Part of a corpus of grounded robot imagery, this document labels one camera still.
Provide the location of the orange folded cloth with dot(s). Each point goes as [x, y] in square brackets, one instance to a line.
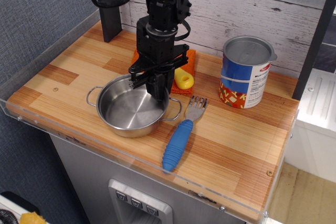
[190, 68]

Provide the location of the small metal pot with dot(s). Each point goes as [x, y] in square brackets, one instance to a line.
[132, 112]

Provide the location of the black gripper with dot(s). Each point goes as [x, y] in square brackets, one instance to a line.
[159, 56]

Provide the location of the clear acrylic edge guard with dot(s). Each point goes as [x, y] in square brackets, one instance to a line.
[231, 159]

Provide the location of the blue labelled can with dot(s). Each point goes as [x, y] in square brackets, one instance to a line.
[245, 67]

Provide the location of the grey toy fridge cabinet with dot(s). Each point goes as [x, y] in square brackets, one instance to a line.
[112, 192]

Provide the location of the yellow handled toy knife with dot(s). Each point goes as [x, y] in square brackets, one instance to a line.
[183, 79]

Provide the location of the yellow object bottom left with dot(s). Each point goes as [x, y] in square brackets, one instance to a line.
[32, 218]

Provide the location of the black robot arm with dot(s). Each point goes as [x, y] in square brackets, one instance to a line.
[177, 10]

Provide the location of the white toy sink unit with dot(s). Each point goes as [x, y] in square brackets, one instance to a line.
[311, 146]

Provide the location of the blue handled fork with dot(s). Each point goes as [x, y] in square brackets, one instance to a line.
[177, 144]

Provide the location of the dark vertical post right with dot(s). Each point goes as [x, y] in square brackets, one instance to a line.
[316, 42]

